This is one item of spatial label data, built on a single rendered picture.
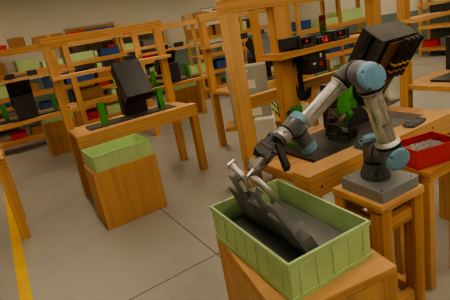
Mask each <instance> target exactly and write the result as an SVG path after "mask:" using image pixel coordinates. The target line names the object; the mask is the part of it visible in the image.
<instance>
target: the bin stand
mask: <svg viewBox="0 0 450 300"><path fill-rule="evenodd" d="M400 170H404V171H408V172H411V173H416V174H418V175H419V184H422V185H424V189H425V191H424V192H423V222H424V247H425V287H426V288H428V289H430V290H433V289H434V288H435V287H436V257H435V180H436V179H438V178H439V177H441V176H442V175H445V174H446V173H448V172H449V267H450V161H446V162H444V163H440V164H438V165H434V166H432V167H428V168H425V169H422V170H419V171H417V170H415V169H413V168H410V167H407V166H405V167H403V168H402V169H400ZM394 247H395V261H396V266H397V272H398V273H399V274H401V275H403V274H405V273H406V267H405V251H404V224H402V225H401V226H399V227H397V228H395V229H394Z"/></svg>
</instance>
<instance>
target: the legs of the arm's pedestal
mask: <svg viewBox="0 0 450 300"><path fill-rule="evenodd" d="M334 196H335V204H336V205H337V206H339V207H341V208H344V209H346V210H348V211H350V212H353V213H355V214H357V215H359V216H361V217H363V218H366V219H368V220H370V221H371V225H369V231H370V248H371V249H373V250H375V251H376V252H377V253H379V254H381V255H382V256H383V257H384V258H386V259H388V260H389V261H390V262H392V263H394V253H393V239H392V230H394V229H395V228H397V227H399V226H401V225H402V224H404V251H405V267H406V277H404V276H403V275H401V274H399V273H397V277H398V288H399V289H401V290H402V291H401V292H400V293H399V294H398V300H426V297H425V247H424V222H423V193H421V194H419V195H417V196H415V197H414V198H412V199H410V200H408V201H407V202H405V203H403V204H401V205H399V206H397V207H395V208H393V210H394V211H392V212H391V210H390V211H388V212H386V213H384V214H379V213H376V212H374V211H371V210H369V209H367V210H368V212H366V211H364V210H363V209H364V207H362V206H359V205H357V204H355V203H353V202H350V201H348V200H345V199H343V198H341V197H339V196H336V195H334Z"/></svg>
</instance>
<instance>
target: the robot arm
mask: <svg viewBox="0 0 450 300"><path fill-rule="evenodd" d="M385 80H386V71H385V69H384V68H383V67H382V66H381V65H380V64H378V63H376V62H372V61H364V60H351V61H349V62H347V63H346V64H344V65H343V66H342V67H341V68H340V69H339V70H338V71H337V72H336V73H335V74H334V75H333V76H332V77H331V82H330V83H329V84H328V85H327V86H326V87H325V88H324V89H323V90H322V91H321V92H320V93H319V94H318V95H317V97H316V98H315V99H314V100H313V101H312V102H311V103H310V105H309V106H308V107H307V108H306V109H305V110H304V111H303V112H302V113H301V112H299V111H293V112H292V113H291V114H290V115H289V116H288V117H287V118H286V119H285V120H284V122H283V123H282V124H281V125H280V126H279V127H278V128H277V130H276V131H275V132H274V133H272V132H269V133H268V135H267V136H266V137H265V138H264V139H261V140H260V141H259V142H258V144H257V145H256V146H255V147H254V152H253V155H255V156H256V157H257V158H258V159H253V158H250V159H249V164H248V168H249V169H250V170H251V169H252V168H253V169H254V171H253V172H252V173H251V174H250V176H254V175H258V174H259V173H260V172H261V171H262V170H263V169H264V168H265V167H266V166H267V164H269V163H270V162H271V161H272V160H273V158H274V157H275V156H276V155H278V158H279V161H280V162H281V167H282V168H283V171H289V170H290V167H291V165H290V163H289V160H288V159H287V156H286V154H285V151H284V149H283V147H284V146H285V145H286V144H287V143H288V142H289V141H292V142H293V143H294V144H296V146H298V148H300V151H302V152H303V154H305V155H308V154H310V153H312V152H314V151H315V150H316V149H317V143H316V142H315V139H313V137H312V136H311V135H310V133H309V132H308V129H309V128H310V127H311V126H312V124H313V123H314V122H315V121H316V120H317V119H318V118H319V117H320V116H321V115H322V114H323V113H324V112H325V111H326V110H327V108H328V107H329V106H330V105H331V104H332V103H333V102H334V101H335V100H336V98H337V97H338V96H339V95H340V94H341V93H342V92H343V91H346V90H348V89H349V88H350V87H351V86H353V85H354V86H355V87H356V91H357V93H358V96H361V97H362V98H363V100H364V104H365V106H366V110H367V113H368V116H369V119H370V122H371V125H372V128H373V131H374V133H370V134H367V135H364V136H363V137H362V147H363V160H364V162H363V165H362V168H361V172H360V176H361V178H362V179H364V180H366V181H370V182H383V181H388V180H389V179H390V178H391V177H392V172H391V170H393V171H397V170H400V169H402V168H403V167H405V166H406V165H407V163H408V162H409V159H410V153H409V151H408V150H407V149H406V148H404V147H403V146H402V142H401V140H400V137H397V136H396V135H395V132H394V128H393V126H392V121H391V119H390V115H389V112H388V109H387V105H386V102H385V99H384V95H383V92H382V91H383V90H384V88H385V85H384V84H385Z"/></svg>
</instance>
